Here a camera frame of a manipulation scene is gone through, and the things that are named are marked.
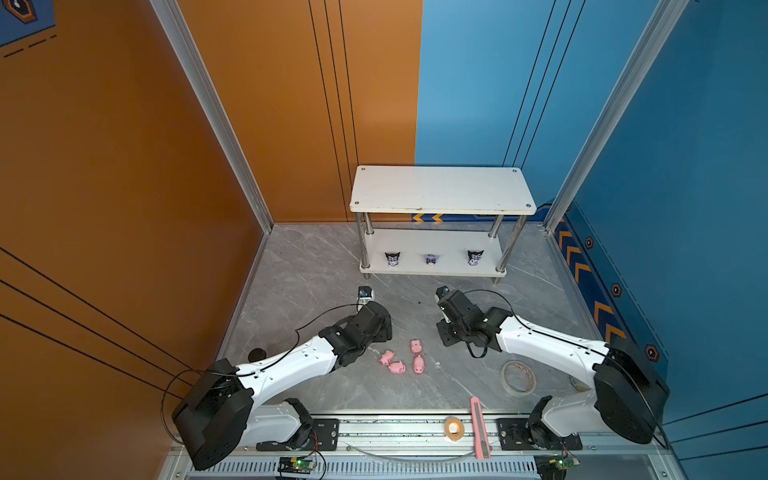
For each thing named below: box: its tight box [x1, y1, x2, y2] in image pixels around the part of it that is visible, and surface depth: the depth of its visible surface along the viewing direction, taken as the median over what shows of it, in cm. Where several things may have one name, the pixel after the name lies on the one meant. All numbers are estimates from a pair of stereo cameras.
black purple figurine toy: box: [467, 250, 484, 266], surface depth 98 cm
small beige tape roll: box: [444, 416, 465, 442], surface depth 75 cm
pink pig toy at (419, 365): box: [413, 354, 425, 375], surface depth 84 cm
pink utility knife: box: [470, 396, 492, 461], surface depth 75 cm
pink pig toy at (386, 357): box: [379, 350, 396, 366], surface depth 86 cm
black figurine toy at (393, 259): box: [384, 252, 401, 268], surface depth 98 cm
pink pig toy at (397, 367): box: [388, 361, 406, 374], surface depth 84 cm
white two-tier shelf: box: [349, 166, 537, 283], surface depth 100 cm
